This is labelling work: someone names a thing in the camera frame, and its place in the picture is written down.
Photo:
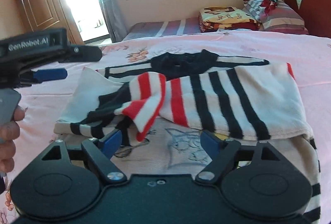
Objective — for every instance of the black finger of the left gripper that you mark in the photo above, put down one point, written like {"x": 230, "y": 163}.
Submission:
{"x": 81, "y": 53}

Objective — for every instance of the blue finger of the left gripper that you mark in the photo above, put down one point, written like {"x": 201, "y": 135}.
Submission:
{"x": 43, "y": 75}

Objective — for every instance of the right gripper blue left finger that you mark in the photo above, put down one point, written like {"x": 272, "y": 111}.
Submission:
{"x": 98, "y": 153}

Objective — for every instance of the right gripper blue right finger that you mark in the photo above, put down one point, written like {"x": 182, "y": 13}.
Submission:
{"x": 223, "y": 157}

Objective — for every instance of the striped knit sweater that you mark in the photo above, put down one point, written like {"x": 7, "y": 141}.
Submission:
{"x": 238, "y": 97}

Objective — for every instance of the person's left hand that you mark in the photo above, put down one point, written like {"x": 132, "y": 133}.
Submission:
{"x": 9, "y": 132}

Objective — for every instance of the brown wooden door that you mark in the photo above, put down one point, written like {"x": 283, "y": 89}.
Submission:
{"x": 38, "y": 15}

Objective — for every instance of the pink floral bed sheet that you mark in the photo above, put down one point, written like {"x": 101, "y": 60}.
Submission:
{"x": 169, "y": 149}

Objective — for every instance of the striped mattress cover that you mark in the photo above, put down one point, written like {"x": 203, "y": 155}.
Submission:
{"x": 164, "y": 28}

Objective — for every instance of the yellow red folded blanket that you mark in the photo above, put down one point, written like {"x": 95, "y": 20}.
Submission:
{"x": 212, "y": 19}

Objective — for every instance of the striped pillow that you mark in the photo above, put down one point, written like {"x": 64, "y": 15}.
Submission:
{"x": 280, "y": 19}

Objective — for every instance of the red white heart headboard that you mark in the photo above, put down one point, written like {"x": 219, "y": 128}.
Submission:
{"x": 316, "y": 15}

